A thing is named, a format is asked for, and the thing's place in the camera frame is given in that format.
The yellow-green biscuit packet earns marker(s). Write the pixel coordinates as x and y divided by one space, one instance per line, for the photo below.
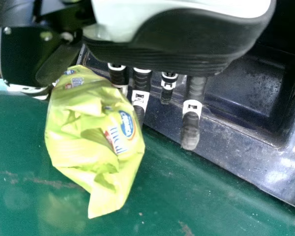
93 137

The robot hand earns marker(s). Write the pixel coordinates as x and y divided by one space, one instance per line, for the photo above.
162 37

